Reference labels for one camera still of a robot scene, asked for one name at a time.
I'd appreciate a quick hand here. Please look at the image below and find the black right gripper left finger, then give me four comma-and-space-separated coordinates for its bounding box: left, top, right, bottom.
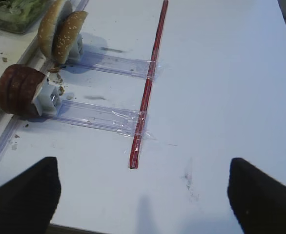
0, 157, 61, 234

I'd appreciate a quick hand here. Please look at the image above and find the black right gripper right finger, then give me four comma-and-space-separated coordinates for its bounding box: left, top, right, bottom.
227, 157, 286, 234

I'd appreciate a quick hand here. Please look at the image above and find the stack of meat slices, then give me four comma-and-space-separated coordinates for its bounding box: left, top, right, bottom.
0, 64, 45, 117

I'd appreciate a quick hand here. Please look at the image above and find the clear lettuce container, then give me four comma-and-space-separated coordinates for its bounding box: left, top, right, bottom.
0, 0, 50, 35

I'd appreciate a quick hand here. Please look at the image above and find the green lettuce in container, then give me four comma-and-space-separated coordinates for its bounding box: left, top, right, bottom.
0, 0, 48, 31

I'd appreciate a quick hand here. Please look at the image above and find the white pusher block lower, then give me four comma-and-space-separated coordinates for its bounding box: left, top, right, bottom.
31, 77, 61, 116

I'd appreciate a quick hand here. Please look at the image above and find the white pusher block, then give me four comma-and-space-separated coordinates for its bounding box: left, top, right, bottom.
67, 34, 84, 61
31, 77, 61, 116

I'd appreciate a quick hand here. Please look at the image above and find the white pusher block upper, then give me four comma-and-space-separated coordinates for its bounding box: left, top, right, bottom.
67, 34, 84, 61

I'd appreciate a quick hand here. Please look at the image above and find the red plastic strip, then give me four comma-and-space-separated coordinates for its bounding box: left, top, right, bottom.
129, 0, 169, 169

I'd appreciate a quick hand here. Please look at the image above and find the sesame bun half outer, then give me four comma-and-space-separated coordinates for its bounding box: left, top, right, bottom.
37, 0, 72, 59

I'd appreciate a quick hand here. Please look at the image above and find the sesame bun half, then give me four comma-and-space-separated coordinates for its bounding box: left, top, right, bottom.
53, 11, 88, 64
37, 0, 72, 59

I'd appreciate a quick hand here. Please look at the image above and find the sesame bun half inner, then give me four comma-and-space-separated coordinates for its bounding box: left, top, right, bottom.
53, 11, 88, 64

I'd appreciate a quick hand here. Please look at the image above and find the long clear rail right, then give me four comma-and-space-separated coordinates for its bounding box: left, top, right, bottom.
0, 0, 89, 161

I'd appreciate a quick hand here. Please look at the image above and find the clear rail lower right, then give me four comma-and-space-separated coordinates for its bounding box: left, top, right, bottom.
42, 100, 144, 137

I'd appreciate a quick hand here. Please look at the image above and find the clear rail upper right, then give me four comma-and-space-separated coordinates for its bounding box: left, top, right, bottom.
65, 51, 156, 79

